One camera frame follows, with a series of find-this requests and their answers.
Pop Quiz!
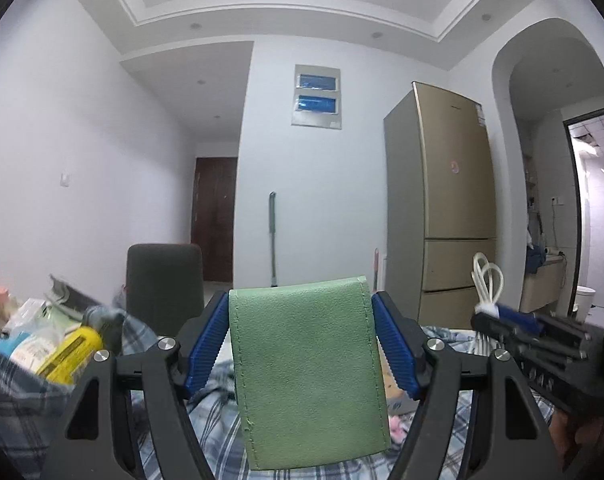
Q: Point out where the pink bottle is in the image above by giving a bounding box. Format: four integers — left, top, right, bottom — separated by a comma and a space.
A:
0, 286, 13, 331

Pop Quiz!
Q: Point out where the yellow bottle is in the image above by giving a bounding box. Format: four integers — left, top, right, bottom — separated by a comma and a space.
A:
36, 325, 105, 386

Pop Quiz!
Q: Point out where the wall electrical panel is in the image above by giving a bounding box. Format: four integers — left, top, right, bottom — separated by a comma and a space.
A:
290, 64, 343, 131

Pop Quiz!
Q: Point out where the green leather wallet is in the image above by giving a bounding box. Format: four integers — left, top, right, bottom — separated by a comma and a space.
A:
229, 276, 391, 471

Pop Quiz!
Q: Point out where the beige counter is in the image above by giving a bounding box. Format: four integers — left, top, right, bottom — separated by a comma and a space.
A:
519, 255, 568, 314

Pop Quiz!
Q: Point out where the gold refrigerator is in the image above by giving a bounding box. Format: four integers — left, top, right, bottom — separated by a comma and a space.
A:
383, 81, 498, 328

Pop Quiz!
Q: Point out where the white bucket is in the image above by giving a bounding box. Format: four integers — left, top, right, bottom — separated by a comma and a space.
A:
574, 285, 597, 321

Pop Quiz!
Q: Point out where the grey cloth item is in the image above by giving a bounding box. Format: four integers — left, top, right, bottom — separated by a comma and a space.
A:
84, 305, 125, 351

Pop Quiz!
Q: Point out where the blue plaid blanket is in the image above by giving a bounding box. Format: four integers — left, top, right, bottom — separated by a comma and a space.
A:
0, 310, 558, 480

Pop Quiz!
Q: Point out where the grey mop handle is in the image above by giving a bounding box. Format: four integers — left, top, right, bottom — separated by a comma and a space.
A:
268, 191, 279, 288

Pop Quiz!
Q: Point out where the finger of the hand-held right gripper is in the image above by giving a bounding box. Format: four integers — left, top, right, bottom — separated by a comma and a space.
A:
471, 311, 583, 361
494, 304, 591, 343

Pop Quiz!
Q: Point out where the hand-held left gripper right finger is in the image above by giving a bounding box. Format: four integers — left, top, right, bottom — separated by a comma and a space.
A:
371, 291, 565, 480

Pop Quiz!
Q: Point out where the pink white plush toy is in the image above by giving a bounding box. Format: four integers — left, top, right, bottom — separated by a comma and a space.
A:
387, 412, 408, 444

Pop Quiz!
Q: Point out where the clear plastic packet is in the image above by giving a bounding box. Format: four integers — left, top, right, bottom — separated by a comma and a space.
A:
4, 298, 62, 342

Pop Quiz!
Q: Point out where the grey chair back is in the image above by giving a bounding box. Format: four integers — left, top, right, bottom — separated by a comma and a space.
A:
126, 243, 205, 336

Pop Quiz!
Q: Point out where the person's right hand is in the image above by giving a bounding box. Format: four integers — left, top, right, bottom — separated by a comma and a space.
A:
552, 405, 604, 473

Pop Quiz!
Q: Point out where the dark blue cloth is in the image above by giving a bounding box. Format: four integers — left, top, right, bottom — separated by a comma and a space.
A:
526, 247, 548, 275

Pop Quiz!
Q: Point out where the dark brown door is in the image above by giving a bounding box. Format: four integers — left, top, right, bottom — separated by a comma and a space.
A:
190, 156, 239, 283

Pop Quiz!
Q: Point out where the white charging cable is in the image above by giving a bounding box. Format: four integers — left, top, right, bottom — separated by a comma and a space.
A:
472, 252, 506, 356

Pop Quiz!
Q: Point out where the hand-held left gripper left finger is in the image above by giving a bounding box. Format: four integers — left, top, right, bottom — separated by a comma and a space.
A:
42, 290, 231, 480

